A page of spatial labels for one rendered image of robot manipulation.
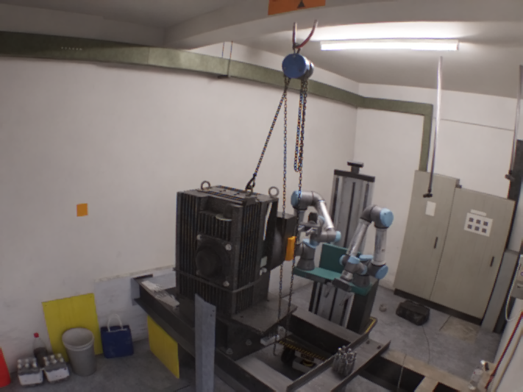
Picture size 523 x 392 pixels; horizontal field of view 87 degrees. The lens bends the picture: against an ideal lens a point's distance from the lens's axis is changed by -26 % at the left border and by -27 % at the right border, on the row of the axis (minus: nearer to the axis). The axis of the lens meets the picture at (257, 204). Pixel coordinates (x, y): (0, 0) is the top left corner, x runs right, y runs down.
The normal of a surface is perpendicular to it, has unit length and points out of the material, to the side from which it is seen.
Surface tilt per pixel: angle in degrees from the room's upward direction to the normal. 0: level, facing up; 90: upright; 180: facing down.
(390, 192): 90
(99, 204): 90
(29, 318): 90
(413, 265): 90
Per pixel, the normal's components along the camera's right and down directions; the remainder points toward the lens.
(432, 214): -0.72, 0.09
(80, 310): 0.69, 0.16
